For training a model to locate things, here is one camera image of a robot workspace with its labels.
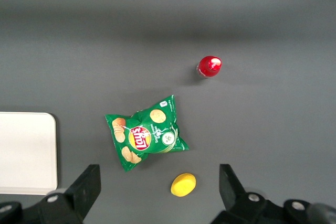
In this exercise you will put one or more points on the green Lays chips bag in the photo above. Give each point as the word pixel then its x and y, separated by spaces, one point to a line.
pixel 147 134

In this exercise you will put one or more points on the beige rectangular plastic tray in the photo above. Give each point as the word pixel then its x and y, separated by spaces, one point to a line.
pixel 26 153

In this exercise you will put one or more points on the red soda bottle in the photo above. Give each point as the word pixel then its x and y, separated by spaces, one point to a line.
pixel 208 66

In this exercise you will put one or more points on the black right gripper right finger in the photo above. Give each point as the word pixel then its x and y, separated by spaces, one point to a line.
pixel 232 190

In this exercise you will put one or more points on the yellow lemon-shaped object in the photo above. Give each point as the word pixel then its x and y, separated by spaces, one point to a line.
pixel 183 185

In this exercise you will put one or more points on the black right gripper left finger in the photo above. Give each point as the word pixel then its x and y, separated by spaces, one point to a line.
pixel 86 187

